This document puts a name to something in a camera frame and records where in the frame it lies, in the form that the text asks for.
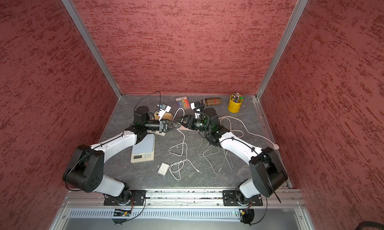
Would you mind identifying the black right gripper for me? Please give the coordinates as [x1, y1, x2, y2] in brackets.
[177, 114, 212, 132]

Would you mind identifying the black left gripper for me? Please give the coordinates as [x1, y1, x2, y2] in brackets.
[144, 117, 181, 134]

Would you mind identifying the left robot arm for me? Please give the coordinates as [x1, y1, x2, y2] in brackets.
[63, 106, 181, 206]

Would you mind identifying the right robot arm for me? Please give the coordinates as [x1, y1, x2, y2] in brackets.
[177, 108, 288, 206]

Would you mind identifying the blue top electronic scale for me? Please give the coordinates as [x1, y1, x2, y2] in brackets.
[131, 135, 155, 164]

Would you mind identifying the pink power strip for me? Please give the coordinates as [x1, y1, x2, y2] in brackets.
[178, 126, 193, 131]

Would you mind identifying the rainbow marker pack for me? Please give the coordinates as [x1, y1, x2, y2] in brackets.
[176, 96, 191, 110]

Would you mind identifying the plaid pencil case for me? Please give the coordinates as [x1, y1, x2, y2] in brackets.
[202, 97, 222, 106]

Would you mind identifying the white square charger block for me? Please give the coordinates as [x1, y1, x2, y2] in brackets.
[158, 163, 170, 176]

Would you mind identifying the yellow pen holder cup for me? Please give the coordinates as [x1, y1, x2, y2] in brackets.
[228, 92, 244, 113]

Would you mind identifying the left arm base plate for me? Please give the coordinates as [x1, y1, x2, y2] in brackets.
[104, 190, 147, 207]

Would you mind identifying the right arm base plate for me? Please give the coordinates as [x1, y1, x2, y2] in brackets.
[222, 190, 263, 207]

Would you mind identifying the aluminium corner post left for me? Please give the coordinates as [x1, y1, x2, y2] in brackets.
[61, 0, 123, 99]

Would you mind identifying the aluminium corner post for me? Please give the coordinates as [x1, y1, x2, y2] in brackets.
[256, 0, 309, 101]
[61, 0, 123, 99]

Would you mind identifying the aluminium corner post right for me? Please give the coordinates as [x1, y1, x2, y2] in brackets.
[256, 0, 309, 101]

